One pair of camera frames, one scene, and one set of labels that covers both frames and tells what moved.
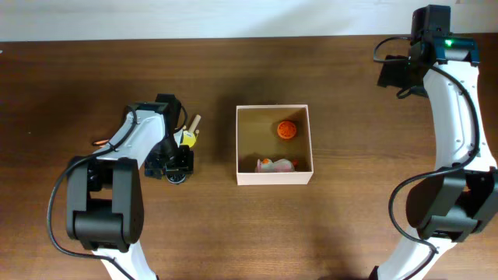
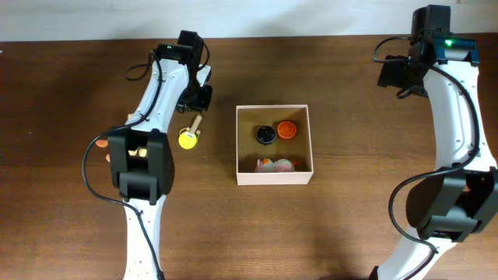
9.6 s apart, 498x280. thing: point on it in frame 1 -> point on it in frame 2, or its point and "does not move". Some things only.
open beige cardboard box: [257, 138] does not move
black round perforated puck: [175, 178] -> [266, 134]
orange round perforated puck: [286, 129] does not move
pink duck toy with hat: [279, 166] does not move
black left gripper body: [168, 156] -> [199, 98]
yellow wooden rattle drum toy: [189, 138] does not move
